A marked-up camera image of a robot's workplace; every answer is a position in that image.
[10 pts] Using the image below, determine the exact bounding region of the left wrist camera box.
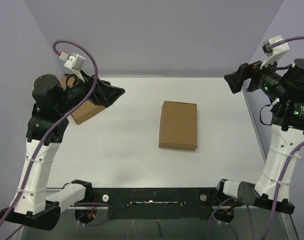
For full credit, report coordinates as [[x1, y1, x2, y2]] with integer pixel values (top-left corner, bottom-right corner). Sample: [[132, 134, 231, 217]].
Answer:
[[59, 51, 85, 81]]

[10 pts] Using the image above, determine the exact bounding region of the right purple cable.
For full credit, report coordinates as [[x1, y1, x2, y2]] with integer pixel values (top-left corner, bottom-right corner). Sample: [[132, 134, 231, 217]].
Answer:
[[208, 35, 304, 240]]

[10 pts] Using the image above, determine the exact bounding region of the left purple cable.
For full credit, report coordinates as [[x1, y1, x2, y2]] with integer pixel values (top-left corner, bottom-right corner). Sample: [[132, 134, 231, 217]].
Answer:
[[0, 39, 114, 240]]

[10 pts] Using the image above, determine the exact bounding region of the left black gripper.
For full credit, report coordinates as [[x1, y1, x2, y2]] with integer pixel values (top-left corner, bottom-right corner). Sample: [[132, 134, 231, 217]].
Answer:
[[56, 68, 125, 114]]

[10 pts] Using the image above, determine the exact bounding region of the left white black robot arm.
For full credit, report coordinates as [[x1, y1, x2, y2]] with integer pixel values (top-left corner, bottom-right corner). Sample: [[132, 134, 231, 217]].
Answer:
[[0, 71, 94, 230]]

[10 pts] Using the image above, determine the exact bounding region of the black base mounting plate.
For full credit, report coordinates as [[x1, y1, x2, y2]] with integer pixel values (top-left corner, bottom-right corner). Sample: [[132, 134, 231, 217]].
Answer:
[[80, 187, 228, 220]]

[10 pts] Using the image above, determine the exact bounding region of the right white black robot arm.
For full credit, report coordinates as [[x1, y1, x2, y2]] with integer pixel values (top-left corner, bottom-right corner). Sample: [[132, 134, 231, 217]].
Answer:
[[214, 58, 304, 214]]

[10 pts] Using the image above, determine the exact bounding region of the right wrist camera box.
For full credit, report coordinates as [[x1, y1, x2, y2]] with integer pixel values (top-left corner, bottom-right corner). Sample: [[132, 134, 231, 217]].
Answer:
[[260, 35, 289, 70]]

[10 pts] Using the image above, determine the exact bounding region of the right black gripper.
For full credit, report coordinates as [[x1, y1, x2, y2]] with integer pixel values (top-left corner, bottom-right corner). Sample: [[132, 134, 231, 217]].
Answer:
[[224, 52, 289, 99]]

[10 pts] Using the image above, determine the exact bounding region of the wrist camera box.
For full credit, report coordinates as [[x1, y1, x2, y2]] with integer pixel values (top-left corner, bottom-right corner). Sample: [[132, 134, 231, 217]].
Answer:
[[59, 51, 85, 81], [260, 35, 289, 70]]

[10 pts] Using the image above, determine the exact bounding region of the purple cable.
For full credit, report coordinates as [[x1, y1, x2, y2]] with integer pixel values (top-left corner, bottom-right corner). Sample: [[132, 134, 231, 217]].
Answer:
[[208, 35, 304, 240], [0, 39, 114, 240]]

